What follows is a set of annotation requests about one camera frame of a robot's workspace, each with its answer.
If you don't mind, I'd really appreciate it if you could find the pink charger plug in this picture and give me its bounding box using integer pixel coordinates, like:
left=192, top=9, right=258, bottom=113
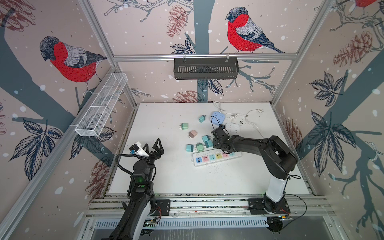
left=188, top=130, right=198, bottom=139

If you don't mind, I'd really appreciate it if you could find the white wire mesh shelf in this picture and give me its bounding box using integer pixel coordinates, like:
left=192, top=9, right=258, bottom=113
left=75, top=73, right=128, bottom=137

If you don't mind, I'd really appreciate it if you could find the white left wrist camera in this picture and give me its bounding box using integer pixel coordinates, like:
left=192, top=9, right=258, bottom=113
left=129, top=142, right=149, bottom=157

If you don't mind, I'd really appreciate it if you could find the white multicolour power strip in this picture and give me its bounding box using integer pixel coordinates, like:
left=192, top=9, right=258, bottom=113
left=193, top=149, right=242, bottom=167

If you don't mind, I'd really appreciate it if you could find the aluminium mounting rail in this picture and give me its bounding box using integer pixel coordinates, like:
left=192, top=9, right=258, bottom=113
left=85, top=194, right=336, bottom=219

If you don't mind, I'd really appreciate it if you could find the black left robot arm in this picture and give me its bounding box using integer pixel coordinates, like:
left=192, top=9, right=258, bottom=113
left=107, top=138, right=165, bottom=240

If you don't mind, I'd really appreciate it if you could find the green charger plug middle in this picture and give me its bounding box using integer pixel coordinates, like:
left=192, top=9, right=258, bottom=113
left=196, top=143, right=205, bottom=152

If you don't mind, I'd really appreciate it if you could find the white square power socket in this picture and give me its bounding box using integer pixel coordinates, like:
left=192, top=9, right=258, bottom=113
left=226, top=123, right=241, bottom=135

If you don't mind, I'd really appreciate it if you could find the teal charger near blue socket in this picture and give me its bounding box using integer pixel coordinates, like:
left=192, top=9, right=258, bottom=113
left=199, top=115, right=206, bottom=123

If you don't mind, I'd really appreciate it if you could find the green charger far left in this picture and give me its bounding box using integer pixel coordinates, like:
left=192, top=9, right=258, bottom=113
left=180, top=123, right=189, bottom=130

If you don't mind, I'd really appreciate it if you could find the white socket knotted cable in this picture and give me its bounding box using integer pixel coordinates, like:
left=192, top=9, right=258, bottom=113
left=224, top=111, right=247, bottom=124

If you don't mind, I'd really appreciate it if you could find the teal charger plug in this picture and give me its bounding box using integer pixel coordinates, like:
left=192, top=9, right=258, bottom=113
left=204, top=140, right=213, bottom=148
left=186, top=145, right=194, bottom=153
left=202, top=135, right=211, bottom=142

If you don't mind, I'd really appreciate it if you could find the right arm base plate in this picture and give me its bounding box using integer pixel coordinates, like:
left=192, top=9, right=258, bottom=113
left=248, top=198, right=291, bottom=215

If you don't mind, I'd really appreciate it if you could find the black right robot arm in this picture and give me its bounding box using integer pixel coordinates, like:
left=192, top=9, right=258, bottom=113
left=211, top=127, right=298, bottom=214

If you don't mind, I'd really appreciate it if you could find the black wire basket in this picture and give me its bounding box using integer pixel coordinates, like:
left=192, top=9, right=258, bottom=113
left=174, top=58, right=239, bottom=80

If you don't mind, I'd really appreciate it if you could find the blue square power socket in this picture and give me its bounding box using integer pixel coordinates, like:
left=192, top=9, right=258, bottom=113
left=210, top=111, right=226, bottom=126

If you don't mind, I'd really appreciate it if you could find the white power strip cable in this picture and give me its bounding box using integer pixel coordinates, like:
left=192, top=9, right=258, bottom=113
left=244, top=108, right=265, bottom=139

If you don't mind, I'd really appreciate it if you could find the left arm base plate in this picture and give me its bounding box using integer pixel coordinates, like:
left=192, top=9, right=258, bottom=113
left=149, top=200, right=171, bottom=217

